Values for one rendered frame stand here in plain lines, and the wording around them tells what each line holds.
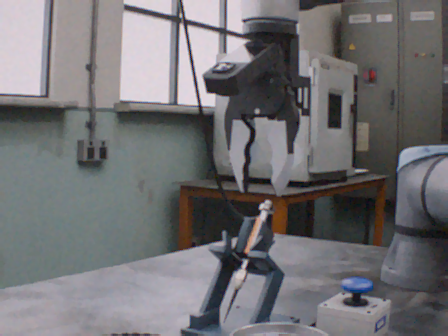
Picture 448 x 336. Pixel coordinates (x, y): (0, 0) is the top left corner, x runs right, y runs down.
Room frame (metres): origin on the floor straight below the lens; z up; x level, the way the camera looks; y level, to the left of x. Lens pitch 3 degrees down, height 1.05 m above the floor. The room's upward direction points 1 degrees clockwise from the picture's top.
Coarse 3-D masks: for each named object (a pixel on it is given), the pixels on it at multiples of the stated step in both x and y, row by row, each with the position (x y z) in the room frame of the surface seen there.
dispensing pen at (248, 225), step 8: (264, 208) 0.74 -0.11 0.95; (272, 208) 0.74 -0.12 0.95; (264, 216) 0.73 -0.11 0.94; (248, 224) 0.72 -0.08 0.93; (240, 232) 0.71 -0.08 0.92; (248, 232) 0.71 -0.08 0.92; (240, 240) 0.71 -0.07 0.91; (248, 240) 0.70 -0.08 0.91; (240, 248) 0.70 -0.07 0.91; (240, 256) 0.71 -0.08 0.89; (248, 264) 0.70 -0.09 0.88; (240, 272) 0.70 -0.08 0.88; (248, 272) 0.70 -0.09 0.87; (240, 280) 0.69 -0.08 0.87; (240, 288) 0.69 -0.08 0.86; (232, 296) 0.68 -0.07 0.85; (232, 304) 0.68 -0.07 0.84; (224, 320) 0.67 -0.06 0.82
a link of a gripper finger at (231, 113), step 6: (228, 102) 0.75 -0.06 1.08; (228, 108) 0.75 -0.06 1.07; (234, 108) 0.74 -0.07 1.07; (228, 114) 0.75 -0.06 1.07; (234, 114) 0.74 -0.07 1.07; (240, 114) 0.74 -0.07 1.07; (228, 120) 0.75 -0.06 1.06; (228, 126) 0.75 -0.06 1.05; (228, 132) 0.75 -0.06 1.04; (228, 138) 0.75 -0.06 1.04; (228, 144) 0.75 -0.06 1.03; (228, 150) 0.75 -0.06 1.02
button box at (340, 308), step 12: (336, 300) 0.67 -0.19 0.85; (348, 300) 0.66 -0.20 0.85; (372, 300) 0.67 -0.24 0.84; (384, 300) 0.66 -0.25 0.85; (324, 312) 0.65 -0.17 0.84; (336, 312) 0.64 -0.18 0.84; (348, 312) 0.63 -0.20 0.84; (360, 312) 0.62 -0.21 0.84; (372, 312) 0.62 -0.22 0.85; (384, 312) 0.65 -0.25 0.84; (324, 324) 0.65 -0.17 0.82; (336, 324) 0.64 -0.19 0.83; (348, 324) 0.63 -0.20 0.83; (360, 324) 0.62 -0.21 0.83; (372, 324) 0.61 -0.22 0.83; (384, 324) 0.65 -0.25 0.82
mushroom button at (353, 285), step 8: (344, 280) 0.67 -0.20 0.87; (352, 280) 0.66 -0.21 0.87; (360, 280) 0.65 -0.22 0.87; (368, 280) 0.66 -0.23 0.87; (344, 288) 0.65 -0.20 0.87; (352, 288) 0.64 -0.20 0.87; (360, 288) 0.64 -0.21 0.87; (368, 288) 0.64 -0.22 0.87; (352, 296) 0.66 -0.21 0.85; (360, 296) 0.66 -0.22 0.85
